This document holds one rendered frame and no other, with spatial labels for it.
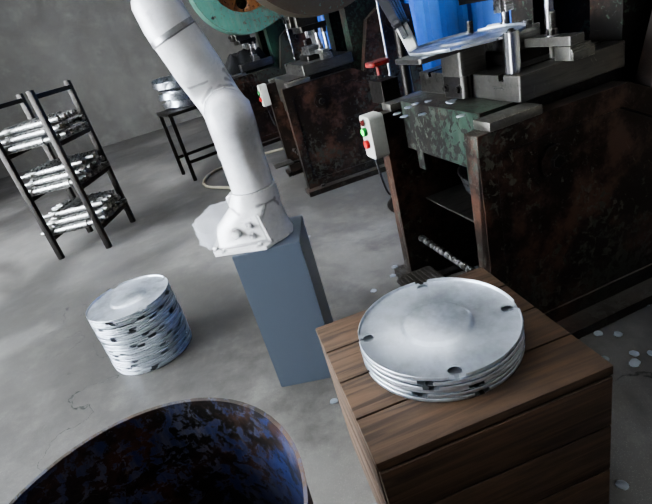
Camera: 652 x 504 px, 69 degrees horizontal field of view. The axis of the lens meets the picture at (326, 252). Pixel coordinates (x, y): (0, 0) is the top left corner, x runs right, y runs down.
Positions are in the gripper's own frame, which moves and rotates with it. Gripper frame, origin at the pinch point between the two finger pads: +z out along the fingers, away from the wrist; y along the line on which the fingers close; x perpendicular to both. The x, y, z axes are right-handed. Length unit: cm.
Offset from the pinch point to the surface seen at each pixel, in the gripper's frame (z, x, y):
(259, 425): 35, -15, 99
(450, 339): 46, 4, 72
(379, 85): 7.5, -17.2, -11.5
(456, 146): 29.5, 2.7, 13.6
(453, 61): 11.0, 9.1, 5.1
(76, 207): -20, -233, -45
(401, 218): 48, -29, -5
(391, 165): 30.5, -23.4, -4.4
